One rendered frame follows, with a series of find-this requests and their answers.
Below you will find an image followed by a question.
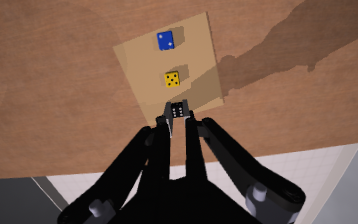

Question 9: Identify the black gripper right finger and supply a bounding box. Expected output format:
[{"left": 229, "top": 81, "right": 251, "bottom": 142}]
[{"left": 182, "top": 99, "right": 306, "bottom": 224}]

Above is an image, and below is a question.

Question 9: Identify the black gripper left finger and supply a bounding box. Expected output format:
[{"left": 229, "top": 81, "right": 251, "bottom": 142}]
[{"left": 57, "top": 102, "right": 173, "bottom": 224}]

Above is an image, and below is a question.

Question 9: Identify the yellow die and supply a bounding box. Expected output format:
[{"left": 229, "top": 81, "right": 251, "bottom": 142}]
[{"left": 165, "top": 71, "right": 180, "bottom": 88}]

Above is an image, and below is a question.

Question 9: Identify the blue die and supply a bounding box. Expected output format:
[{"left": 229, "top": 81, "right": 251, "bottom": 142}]
[{"left": 157, "top": 31, "right": 174, "bottom": 51}]

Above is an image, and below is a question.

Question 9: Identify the tan flat mat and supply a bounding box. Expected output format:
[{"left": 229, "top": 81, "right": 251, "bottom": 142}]
[{"left": 113, "top": 12, "right": 224, "bottom": 126}]

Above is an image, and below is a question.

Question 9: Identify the black die with white pips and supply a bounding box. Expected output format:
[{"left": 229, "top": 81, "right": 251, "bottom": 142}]
[{"left": 171, "top": 102, "right": 184, "bottom": 118}]

